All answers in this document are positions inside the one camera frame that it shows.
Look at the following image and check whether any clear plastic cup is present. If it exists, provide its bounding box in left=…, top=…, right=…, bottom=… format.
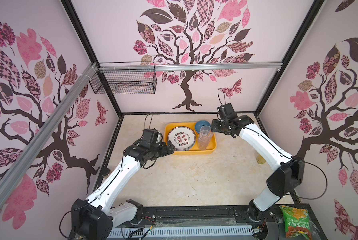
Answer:
left=198, top=126, right=214, bottom=151

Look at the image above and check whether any blue grey bowl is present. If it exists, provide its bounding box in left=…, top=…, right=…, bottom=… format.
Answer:
left=195, top=120, right=211, bottom=134

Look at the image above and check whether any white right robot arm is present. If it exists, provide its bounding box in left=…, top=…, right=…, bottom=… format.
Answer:
left=212, top=104, right=305, bottom=216

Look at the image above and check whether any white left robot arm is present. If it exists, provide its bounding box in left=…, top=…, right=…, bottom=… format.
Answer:
left=71, top=129, right=175, bottom=240

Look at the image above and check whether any yellow plastic bin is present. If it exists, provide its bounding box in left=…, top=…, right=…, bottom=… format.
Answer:
left=164, top=122, right=217, bottom=155

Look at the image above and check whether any yellow bottle right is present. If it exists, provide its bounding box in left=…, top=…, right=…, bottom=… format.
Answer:
left=256, top=155, right=267, bottom=165

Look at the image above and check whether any white vented strip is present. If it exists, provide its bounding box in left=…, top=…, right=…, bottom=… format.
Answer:
left=108, top=226, right=254, bottom=240

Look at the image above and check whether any green snack bag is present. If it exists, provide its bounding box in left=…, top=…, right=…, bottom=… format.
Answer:
left=280, top=205, right=312, bottom=240

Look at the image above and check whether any black wire basket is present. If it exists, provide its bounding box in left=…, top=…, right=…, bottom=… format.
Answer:
left=90, top=61, right=158, bottom=95

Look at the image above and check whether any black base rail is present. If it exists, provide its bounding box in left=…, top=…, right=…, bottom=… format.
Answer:
left=136, top=204, right=287, bottom=226

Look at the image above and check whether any aluminium rail back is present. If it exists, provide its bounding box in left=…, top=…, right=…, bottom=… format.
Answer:
left=99, top=62, right=283, bottom=72

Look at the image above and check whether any aluminium rail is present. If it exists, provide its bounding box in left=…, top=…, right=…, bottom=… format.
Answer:
left=99, top=62, right=283, bottom=72
left=0, top=63, right=98, bottom=210

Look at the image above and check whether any aluminium rail left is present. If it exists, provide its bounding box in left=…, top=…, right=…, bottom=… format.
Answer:
left=0, top=63, right=98, bottom=210

